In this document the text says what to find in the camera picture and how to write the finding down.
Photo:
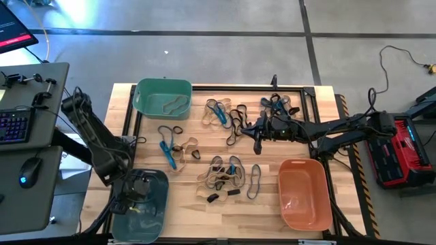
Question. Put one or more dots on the backlit black keyboard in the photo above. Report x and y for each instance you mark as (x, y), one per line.
(15, 126)

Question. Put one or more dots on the small black clamp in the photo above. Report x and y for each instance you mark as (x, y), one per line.
(39, 98)

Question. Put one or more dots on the black clamp rod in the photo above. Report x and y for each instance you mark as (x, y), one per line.
(20, 79)

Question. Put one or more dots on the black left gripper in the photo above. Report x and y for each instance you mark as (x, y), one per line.
(136, 187)

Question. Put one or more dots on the black computer mouse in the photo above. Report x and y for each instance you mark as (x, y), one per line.
(30, 171)

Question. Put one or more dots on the long black rubber band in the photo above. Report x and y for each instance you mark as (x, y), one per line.
(227, 141)
(276, 95)
(235, 108)
(248, 119)

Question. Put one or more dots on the orange plastic basket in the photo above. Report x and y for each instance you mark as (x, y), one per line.
(306, 204)

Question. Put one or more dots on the computer monitor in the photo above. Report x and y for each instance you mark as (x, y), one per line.
(13, 30)

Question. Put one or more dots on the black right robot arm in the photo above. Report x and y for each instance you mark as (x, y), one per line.
(340, 127)

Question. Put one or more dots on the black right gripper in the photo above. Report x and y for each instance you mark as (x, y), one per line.
(277, 129)

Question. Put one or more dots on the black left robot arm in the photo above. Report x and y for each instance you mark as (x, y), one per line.
(98, 143)

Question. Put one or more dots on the red black power case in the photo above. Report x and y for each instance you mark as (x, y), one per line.
(402, 153)

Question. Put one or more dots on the light green plastic basket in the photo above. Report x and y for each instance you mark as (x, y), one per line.
(153, 102)

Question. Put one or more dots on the dark teal plastic basket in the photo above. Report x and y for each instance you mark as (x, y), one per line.
(150, 231)

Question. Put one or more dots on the yellow tape label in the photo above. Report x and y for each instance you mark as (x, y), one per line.
(136, 210)

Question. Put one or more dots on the black desk support beam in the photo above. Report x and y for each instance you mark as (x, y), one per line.
(71, 146)

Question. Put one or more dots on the grey side table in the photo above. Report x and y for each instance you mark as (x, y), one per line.
(20, 211)
(41, 119)

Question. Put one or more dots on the dark blue equipment case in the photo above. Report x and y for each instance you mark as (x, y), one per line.
(427, 102)

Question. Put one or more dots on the yellow black hazard strip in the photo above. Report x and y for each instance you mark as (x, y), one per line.
(366, 190)

